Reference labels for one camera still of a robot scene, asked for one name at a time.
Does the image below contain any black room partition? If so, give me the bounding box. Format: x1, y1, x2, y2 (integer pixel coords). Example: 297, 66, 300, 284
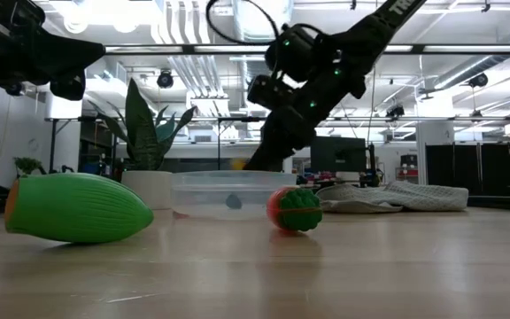
424, 143, 510, 197

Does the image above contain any clear plastic tupperware container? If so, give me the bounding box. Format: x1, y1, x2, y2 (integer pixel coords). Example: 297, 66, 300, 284
169, 170, 298, 222

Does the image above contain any black computer monitor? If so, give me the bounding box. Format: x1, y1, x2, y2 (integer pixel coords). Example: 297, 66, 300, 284
309, 135, 367, 175

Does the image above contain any small green potted plant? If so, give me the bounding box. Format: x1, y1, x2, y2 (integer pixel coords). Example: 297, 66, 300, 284
12, 156, 43, 177

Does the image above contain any green ribbed toy corn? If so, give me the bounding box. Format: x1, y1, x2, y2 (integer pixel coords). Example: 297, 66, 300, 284
4, 172, 155, 245

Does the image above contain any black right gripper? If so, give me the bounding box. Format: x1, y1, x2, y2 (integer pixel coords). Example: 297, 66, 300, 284
243, 94, 334, 173

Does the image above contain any white plant pot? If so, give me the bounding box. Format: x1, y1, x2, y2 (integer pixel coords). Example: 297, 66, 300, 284
120, 169, 174, 211

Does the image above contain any red toy tomato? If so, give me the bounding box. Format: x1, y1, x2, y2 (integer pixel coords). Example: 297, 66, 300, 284
266, 185, 324, 233

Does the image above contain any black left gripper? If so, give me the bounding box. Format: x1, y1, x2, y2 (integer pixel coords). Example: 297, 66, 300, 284
0, 0, 106, 102

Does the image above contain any grey waffle-weave cloth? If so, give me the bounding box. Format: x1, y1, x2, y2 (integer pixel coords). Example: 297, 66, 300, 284
315, 180, 470, 215

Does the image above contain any thin hanging cable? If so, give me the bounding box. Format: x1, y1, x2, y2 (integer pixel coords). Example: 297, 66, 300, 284
367, 65, 376, 144

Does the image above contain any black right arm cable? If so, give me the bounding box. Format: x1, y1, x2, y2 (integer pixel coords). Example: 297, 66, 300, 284
205, 0, 281, 46

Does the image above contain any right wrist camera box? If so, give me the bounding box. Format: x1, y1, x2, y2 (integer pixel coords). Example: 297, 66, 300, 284
246, 74, 297, 111

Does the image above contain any black metal table frame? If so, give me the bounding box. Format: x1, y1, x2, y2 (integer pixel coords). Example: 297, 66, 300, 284
104, 43, 510, 56

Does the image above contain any green snake plant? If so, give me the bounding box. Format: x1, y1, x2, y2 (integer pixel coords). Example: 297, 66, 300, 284
87, 78, 198, 173

